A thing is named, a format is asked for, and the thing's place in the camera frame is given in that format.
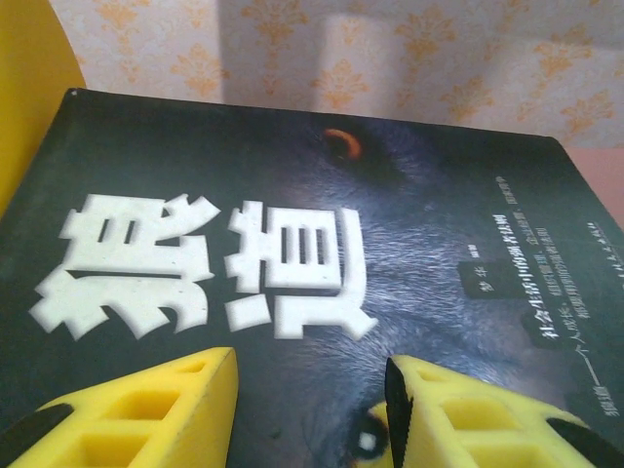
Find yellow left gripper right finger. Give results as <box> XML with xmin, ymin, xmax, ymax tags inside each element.
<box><xmin>382</xmin><ymin>354</ymin><xmax>624</xmax><ymax>468</ymax></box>

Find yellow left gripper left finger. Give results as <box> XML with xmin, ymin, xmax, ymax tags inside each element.
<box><xmin>0</xmin><ymin>345</ymin><xmax>240</xmax><ymax>468</ymax></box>

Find dark wolf face book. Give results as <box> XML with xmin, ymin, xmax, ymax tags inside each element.
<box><xmin>0</xmin><ymin>87</ymin><xmax>624</xmax><ymax>468</ymax></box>

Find yellow bookshelf pink blue shelves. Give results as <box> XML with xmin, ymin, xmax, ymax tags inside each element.
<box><xmin>0</xmin><ymin>0</ymin><xmax>624</xmax><ymax>230</ymax></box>

